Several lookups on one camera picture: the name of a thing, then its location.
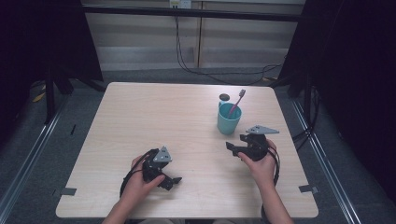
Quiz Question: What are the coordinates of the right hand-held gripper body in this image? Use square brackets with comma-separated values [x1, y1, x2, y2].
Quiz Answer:
[238, 124, 280, 162]

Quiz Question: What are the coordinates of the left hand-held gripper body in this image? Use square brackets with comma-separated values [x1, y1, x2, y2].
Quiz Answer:
[142, 146, 174, 185]

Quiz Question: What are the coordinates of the teal plastic cup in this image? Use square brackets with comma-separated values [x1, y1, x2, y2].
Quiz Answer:
[217, 102, 243, 136]

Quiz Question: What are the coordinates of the purple toothbrush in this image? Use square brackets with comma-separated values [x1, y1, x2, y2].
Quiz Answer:
[228, 89, 247, 119]

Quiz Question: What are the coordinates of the pale blue dark-capped tube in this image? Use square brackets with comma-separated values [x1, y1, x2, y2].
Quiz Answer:
[219, 92, 232, 108]

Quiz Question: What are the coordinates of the person's right hand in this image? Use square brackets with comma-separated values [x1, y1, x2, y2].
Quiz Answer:
[237, 138, 278, 189]

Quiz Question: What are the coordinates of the person's left hand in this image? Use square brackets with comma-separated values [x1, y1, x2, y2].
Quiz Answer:
[123, 154, 166, 203]

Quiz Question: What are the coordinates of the grey tape piece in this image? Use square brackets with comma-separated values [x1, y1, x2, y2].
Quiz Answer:
[298, 184, 319, 194]
[60, 187, 78, 197]

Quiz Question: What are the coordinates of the black metal stand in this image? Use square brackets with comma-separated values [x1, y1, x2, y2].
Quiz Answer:
[44, 63, 58, 125]
[303, 73, 314, 127]

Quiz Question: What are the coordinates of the black curtain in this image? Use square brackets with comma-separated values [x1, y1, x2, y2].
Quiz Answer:
[277, 0, 396, 204]
[0, 0, 105, 148]

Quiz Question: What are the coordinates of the yellow floor scrap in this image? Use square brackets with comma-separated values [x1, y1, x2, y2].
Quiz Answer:
[31, 91, 47, 104]

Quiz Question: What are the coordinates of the black horizontal bar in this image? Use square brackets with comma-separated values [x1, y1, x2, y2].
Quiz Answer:
[82, 5, 303, 23]

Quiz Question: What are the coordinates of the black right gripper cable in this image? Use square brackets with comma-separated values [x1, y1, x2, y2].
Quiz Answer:
[261, 145, 281, 224]

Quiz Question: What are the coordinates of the black floor cable bundle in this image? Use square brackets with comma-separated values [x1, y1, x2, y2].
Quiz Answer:
[291, 86, 322, 151]

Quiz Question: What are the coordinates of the metal floor rail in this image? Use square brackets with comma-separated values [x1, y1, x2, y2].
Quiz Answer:
[290, 98, 362, 224]
[0, 92, 69, 217]

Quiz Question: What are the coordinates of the black wall cable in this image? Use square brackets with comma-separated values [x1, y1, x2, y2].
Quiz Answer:
[174, 14, 284, 87]

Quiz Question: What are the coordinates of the white wall socket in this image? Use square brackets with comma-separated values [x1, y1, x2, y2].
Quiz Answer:
[169, 0, 192, 9]

